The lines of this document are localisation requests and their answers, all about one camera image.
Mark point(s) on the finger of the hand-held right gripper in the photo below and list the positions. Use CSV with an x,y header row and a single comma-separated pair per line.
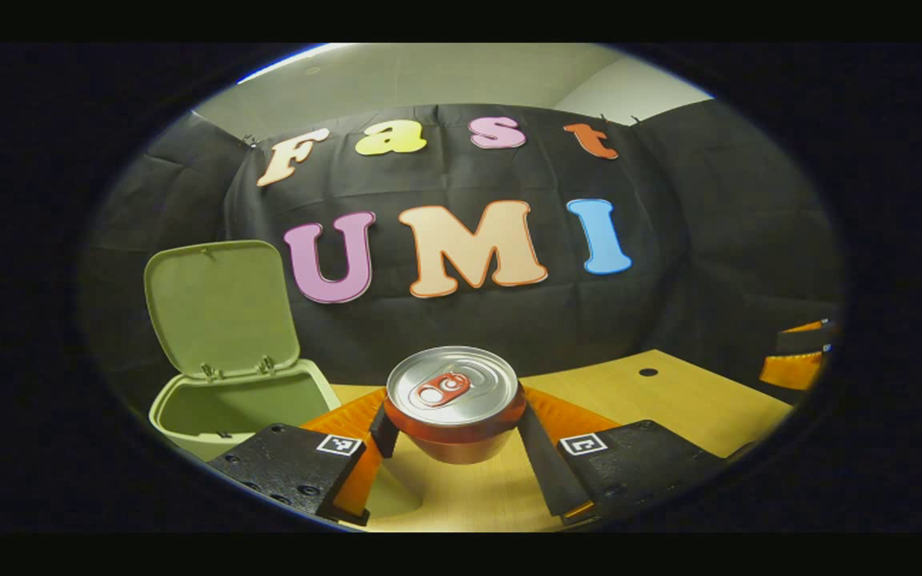
x,y
797,342

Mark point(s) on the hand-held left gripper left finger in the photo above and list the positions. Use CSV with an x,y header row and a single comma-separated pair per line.
x,y
382,436

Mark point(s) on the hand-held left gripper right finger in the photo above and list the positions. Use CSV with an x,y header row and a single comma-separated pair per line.
x,y
541,464

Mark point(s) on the red pop can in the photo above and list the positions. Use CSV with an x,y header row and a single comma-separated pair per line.
x,y
453,392

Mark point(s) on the green desktop garbage bin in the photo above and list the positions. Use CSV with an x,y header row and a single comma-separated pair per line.
x,y
225,320

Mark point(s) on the wooden desktop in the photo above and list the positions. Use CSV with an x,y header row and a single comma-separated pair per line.
x,y
669,408

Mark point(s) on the black backdrop cloth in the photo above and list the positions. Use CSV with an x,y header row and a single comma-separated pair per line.
x,y
509,320

